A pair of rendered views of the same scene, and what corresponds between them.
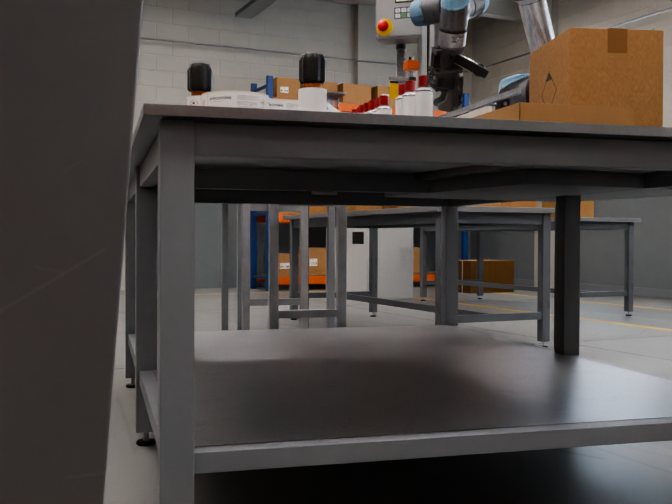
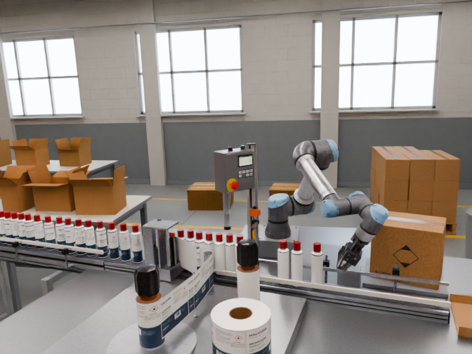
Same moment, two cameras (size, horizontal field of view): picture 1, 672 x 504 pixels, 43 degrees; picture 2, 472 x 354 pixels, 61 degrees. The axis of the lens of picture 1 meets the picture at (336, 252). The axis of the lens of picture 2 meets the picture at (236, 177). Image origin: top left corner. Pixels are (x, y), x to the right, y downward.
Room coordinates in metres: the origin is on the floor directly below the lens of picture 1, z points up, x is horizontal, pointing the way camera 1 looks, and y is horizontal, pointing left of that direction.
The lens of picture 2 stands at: (1.80, 1.28, 1.75)
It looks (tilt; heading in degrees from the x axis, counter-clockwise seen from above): 12 degrees down; 307
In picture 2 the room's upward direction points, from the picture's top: 2 degrees counter-clockwise
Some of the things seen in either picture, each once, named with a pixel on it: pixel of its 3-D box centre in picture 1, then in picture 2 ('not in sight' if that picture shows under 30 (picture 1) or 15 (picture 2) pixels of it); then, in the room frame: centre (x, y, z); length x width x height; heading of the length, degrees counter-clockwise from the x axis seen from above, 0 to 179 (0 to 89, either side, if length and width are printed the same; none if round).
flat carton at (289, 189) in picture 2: not in sight; (291, 192); (4.86, -4.30, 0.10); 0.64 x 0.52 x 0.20; 22
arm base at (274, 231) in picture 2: not in sight; (277, 225); (2.93, -0.62, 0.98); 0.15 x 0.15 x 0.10
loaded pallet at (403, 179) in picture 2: not in sight; (409, 185); (3.05, -4.21, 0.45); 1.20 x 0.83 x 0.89; 117
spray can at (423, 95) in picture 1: (423, 110); (317, 265); (2.51, -0.26, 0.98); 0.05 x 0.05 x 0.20
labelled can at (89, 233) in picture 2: not in sight; (90, 237); (3.71, 0.08, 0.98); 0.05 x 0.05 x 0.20
